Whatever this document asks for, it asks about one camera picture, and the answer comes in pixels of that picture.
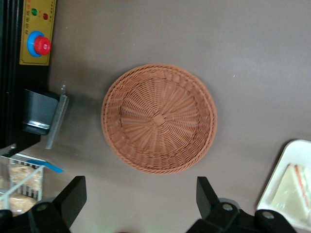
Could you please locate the black metal bracket mount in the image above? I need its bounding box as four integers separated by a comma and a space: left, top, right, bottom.
21, 81, 70, 150

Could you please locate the black control box yellow panel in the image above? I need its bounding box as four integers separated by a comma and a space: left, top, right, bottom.
0, 0, 58, 156

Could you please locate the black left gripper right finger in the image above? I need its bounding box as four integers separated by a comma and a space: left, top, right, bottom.
186, 176, 259, 233

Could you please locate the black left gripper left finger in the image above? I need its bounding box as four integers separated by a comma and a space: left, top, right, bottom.
14, 175, 87, 233

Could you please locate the brown round wicker basket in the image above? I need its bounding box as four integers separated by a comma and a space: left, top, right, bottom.
101, 63, 218, 175

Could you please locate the triangular sandwich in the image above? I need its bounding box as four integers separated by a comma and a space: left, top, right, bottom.
271, 163, 311, 228

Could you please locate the clear bag of fried snacks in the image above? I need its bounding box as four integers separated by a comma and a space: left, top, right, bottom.
6, 193, 37, 215
8, 165, 42, 193

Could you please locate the blue tape strip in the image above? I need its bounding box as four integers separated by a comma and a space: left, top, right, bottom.
27, 159, 64, 174

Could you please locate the beige rectangular plastic tray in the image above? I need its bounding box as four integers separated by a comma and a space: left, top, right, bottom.
256, 139, 311, 230

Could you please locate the white wire rack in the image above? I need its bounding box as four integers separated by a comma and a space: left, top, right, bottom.
0, 152, 47, 216

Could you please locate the red emergency stop button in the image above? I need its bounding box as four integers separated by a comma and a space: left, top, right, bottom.
26, 30, 52, 58

